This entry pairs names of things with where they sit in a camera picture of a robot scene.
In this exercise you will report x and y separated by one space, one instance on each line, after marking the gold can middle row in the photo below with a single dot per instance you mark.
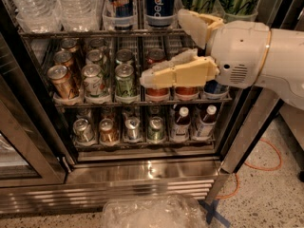
65 58

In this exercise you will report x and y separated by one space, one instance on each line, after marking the white green can middle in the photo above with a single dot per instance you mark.
96 56

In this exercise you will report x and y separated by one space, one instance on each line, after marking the tea bottle right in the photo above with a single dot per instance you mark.
205 119

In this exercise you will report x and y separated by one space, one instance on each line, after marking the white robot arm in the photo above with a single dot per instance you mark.
282 69

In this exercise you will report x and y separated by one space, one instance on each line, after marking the red coca-cola can left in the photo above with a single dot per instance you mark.
157 92

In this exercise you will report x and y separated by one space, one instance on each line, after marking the red can middle left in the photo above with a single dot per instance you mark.
155 55

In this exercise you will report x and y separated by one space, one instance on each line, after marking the fridge door right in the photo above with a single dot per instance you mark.
260 106

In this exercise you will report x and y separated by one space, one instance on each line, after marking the white can back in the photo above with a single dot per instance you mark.
97 43

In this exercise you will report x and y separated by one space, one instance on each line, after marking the gold can front left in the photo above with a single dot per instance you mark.
63 81

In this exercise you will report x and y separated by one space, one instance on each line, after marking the orange can bottom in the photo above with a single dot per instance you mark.
108 131

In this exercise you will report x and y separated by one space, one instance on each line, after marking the glass fridge door left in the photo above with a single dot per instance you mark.
26 158

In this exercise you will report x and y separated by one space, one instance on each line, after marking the tea bottle left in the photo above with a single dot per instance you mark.
180 125

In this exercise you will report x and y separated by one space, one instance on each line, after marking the red coca-cola can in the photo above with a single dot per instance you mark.
186 90
157 92

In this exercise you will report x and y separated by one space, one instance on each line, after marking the green can bottom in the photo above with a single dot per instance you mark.
155 129

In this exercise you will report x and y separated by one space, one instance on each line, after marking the steel refrigerator body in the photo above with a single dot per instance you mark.
97 172

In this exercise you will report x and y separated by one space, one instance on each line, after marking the blue can front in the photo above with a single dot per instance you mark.
213 87

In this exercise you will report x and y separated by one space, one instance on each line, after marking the blue tape cross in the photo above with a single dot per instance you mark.
212 213

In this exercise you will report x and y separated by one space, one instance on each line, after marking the silver can bottom left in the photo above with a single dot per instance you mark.
83 130

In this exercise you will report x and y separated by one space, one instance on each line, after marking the silver can bottom middle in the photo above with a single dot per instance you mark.
132 125

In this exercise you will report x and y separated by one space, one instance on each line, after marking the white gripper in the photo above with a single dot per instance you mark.
241 52

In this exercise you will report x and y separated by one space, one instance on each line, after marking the green can middle row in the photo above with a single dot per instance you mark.
124 56

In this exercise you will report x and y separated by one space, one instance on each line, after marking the clear water bottle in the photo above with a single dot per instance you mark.
81 15
38 16

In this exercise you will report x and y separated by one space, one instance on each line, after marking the gold can back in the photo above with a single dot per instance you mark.
70 44

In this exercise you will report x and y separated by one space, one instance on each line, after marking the red coca-cola can right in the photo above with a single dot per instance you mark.
186 90

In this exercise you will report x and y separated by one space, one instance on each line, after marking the red bull can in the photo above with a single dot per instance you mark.
121 11

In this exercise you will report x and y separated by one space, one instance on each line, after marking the silver can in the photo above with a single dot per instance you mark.
132 125
83 130

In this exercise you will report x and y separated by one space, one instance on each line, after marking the white green can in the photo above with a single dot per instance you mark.
93 80
96 56

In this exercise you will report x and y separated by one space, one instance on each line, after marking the tea bottle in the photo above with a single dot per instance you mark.
205 119
180 125

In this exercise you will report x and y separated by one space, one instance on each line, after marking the clear plastic bag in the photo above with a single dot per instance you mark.
171 211

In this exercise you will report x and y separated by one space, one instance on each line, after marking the white green can front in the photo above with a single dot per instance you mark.
93 80

